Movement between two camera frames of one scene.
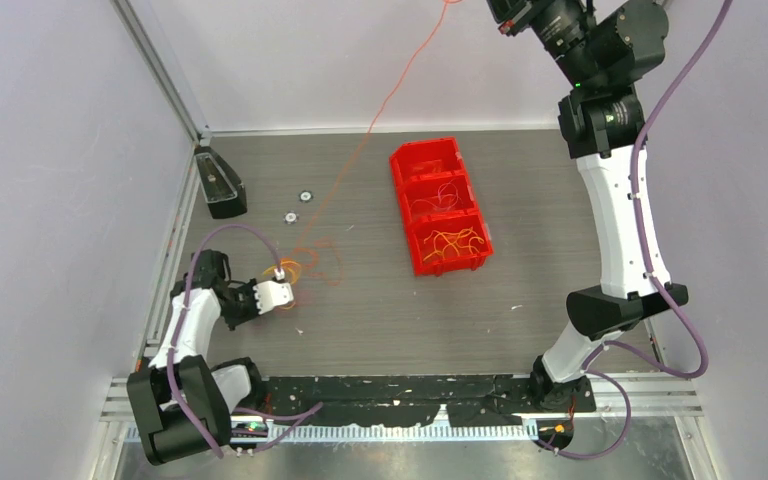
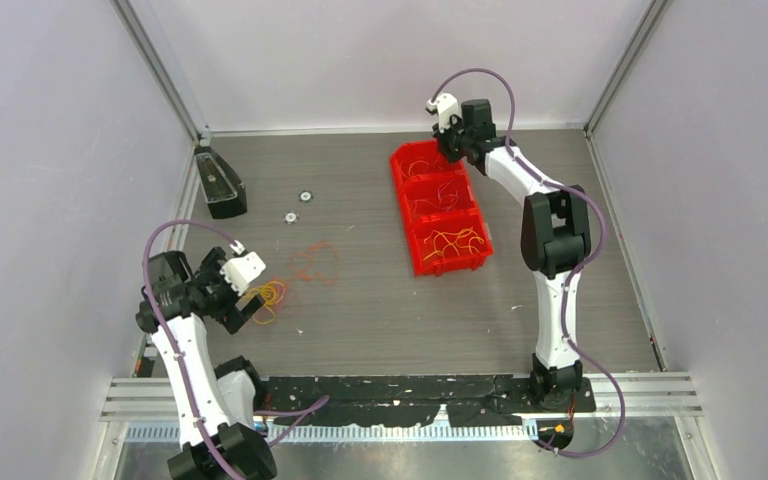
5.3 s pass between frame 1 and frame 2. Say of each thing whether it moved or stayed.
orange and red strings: stayed
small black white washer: stayed
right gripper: moved
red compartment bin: stayed
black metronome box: stayed
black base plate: stayed
